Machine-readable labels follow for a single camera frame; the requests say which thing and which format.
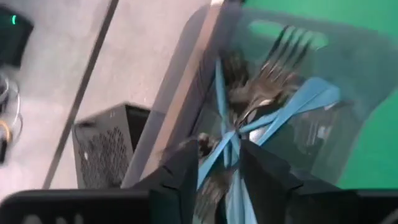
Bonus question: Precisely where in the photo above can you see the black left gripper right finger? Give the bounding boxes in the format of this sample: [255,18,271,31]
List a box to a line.
[239,139,398,224]

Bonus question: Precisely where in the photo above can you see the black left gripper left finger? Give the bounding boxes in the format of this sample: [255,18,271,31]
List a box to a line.
[0,139,200,224]

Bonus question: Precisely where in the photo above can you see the fork with blue handle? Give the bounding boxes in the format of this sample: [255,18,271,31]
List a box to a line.
[197,24,315,187]
[214,57,233,166]
[248,77,330,131]
[242,85,342,134]
[192,167,259,224]

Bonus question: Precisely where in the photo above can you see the black mesh computer tower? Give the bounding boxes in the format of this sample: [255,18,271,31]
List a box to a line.
[71,103,150,190]

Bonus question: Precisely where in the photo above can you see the grey translucent plastic bin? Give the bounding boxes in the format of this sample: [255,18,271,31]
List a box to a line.
[186,6,398,187]

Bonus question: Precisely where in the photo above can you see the black computer with green light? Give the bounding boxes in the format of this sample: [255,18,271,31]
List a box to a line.
[0,4,34,68]

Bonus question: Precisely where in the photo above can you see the coiled floor cables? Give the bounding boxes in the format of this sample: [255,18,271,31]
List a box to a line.
[0,71,23,164]

